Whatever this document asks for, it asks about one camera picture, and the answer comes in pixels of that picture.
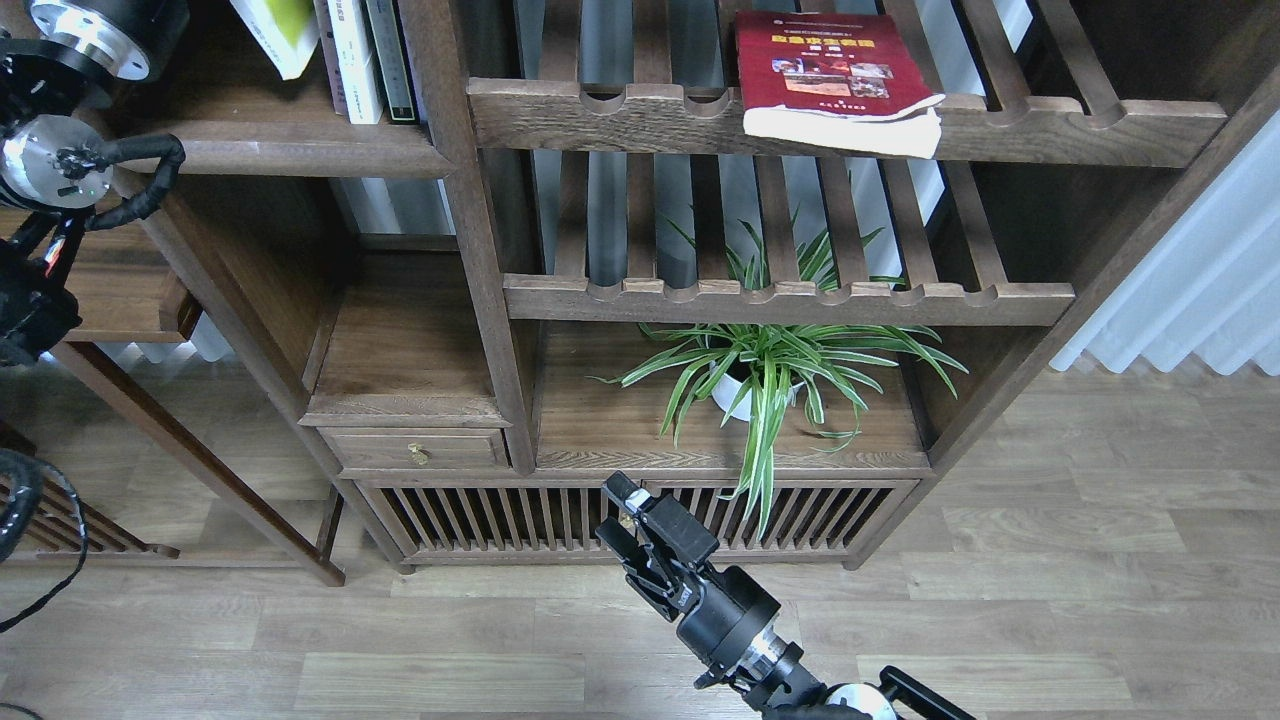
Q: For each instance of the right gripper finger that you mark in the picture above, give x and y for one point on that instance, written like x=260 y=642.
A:
x=623 y=543
x=626 y=494

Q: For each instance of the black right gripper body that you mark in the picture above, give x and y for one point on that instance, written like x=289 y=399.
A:
x=724 y=617

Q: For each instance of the red book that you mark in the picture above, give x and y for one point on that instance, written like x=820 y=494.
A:
x=834 y=80

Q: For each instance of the maroon book white characters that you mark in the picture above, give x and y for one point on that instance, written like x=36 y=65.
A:
x=331 y=57

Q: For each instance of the yellow green book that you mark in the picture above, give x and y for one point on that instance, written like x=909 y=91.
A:
x=286 y=30

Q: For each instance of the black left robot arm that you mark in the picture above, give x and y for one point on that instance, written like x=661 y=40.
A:
x=60 y=169

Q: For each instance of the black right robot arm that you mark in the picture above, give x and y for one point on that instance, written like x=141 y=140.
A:
x=803 y=696

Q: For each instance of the white plant pot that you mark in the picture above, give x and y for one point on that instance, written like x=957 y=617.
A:
x=757 y=390

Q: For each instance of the green spider plant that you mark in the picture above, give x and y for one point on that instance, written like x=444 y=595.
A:
x=830 y=358

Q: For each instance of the brass drawer knob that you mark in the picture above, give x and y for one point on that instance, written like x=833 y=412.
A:
x=418 y=454

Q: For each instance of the dark wooden bookshelf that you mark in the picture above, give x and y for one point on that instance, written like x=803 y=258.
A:
x=452 y=284

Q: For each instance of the white upright book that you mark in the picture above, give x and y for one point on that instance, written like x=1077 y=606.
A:
x=356 y=61

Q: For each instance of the dark green upright book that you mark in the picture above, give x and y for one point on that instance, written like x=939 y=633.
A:
x=394 y=66

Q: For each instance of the dark wooden side table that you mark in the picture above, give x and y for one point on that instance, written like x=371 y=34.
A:
x=127 y=293

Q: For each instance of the white curtain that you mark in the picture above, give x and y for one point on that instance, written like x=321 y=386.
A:
x=1210 y=288

